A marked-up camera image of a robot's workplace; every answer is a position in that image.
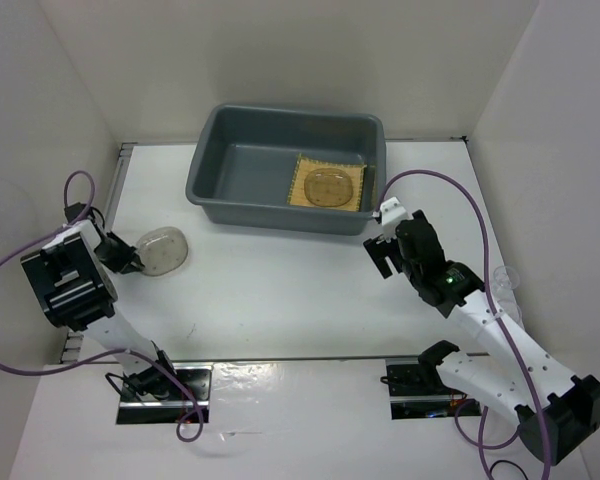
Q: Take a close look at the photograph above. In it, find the clear square plate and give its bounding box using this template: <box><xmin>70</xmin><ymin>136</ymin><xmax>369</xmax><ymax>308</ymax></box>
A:
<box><xmin>136</xmin><ymin>226</ymin><xmax>189</xmax><ymax>277</ymax></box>
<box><xmin>303</xmin><ymin>168</ymin><xmax>354</xmax><ymax>208</ymax></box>

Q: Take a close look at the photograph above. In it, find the clear plastic cup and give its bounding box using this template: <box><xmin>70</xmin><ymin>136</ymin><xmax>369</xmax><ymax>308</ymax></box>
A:
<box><xmin>498</xmin><ymin>299</ymin><xmax>523</xmax><ymax>326</ymax></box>
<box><xmin>491</xmin><ymin>265</ymin><xmax>520</xmax><ymax>291</ymax></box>

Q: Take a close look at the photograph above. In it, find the yellow bamboo mat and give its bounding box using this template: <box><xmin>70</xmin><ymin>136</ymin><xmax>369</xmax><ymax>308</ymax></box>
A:
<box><xmin>287</xmin><ymin>154</ymin><xmax>366</xmax><ymax>212</ymax></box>

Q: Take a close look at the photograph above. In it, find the grey plastic bin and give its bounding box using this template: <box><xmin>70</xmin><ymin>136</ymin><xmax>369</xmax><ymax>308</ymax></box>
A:
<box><xmin>185</xmin><ymin>104</ymin><xmax>386</xmax><ymax>236</ymax></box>

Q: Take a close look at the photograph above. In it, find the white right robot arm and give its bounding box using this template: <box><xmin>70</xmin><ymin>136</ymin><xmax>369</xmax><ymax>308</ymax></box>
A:
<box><xmin>364</xmin><ymin>200</ymin><xmax>600</xmax><ymax>465</ymax></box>

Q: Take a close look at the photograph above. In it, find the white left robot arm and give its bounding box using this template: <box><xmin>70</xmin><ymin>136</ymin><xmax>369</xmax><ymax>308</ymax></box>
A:
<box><xmin>20</xmin><ymin>202</ymin><xmax>179</xmax><ymax>400</ymax></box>

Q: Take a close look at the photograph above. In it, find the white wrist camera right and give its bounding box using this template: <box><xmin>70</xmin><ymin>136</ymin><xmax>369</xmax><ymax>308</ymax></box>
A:
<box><xmin>372</xmin><ymin>197</ymin><xmax>411</xmax><ymax>240</ymax></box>

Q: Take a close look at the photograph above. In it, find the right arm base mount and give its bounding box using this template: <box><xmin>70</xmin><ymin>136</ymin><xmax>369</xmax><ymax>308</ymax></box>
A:
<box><xmin>380</xmin><ymin>357</ymin><xmax>481</xmax><ymax>420</ymax></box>

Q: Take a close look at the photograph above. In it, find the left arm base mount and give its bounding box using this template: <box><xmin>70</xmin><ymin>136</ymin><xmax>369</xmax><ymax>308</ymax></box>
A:
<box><xmin>105</xmin><ymin>362</ymin><xmax>213</xmax><ymax>425</ymax></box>

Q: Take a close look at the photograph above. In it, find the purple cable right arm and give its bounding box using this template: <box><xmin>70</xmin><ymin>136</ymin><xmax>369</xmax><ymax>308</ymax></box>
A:
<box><xmin>377</xmin><ymin>169</ymin><xmax>552</xmax><ymax>480</ymax></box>

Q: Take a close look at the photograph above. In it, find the black cable loop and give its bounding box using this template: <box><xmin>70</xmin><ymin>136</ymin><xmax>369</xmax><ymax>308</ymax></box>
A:
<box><xmin>488</xmin><ymin>458</ymin><xmax>529</xmax><ymax>480</ymax></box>

